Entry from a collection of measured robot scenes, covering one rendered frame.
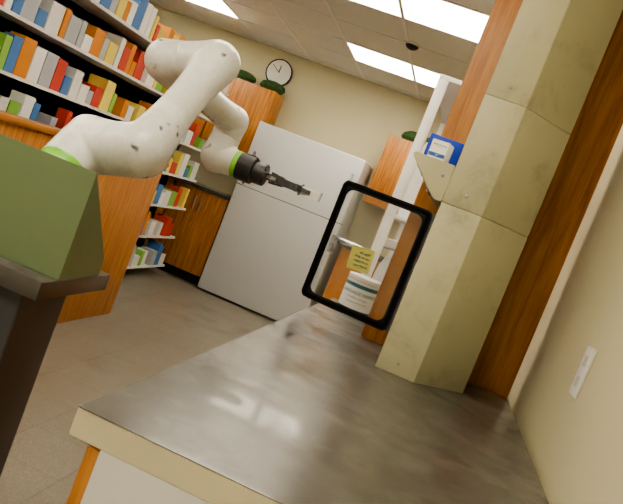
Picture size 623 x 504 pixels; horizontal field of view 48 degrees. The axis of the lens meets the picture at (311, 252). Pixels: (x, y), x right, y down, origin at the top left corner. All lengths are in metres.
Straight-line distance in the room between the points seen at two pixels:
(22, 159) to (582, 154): 1.57
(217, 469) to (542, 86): 1.36
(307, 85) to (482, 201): 6.00
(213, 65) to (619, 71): 1.21
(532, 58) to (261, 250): 5.31
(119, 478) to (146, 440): 0.06
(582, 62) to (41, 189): 1.39
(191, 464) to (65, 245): 0.76
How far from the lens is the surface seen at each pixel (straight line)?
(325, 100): 7.71
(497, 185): 1.89
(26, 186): 1.61
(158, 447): 0.94
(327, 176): 6.88
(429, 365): 1.92
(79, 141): 1.73
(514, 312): 2.26
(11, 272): 1.55
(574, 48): 2.03
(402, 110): 7.59
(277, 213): 6.96
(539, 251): 2.26
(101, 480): 0.99
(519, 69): 1.94
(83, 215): 1.56
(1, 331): 1.65
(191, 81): 1.84
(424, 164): 1.89
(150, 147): 1.65
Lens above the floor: 1.30
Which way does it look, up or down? 4 degrees down
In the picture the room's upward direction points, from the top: 21 degrees clockwise
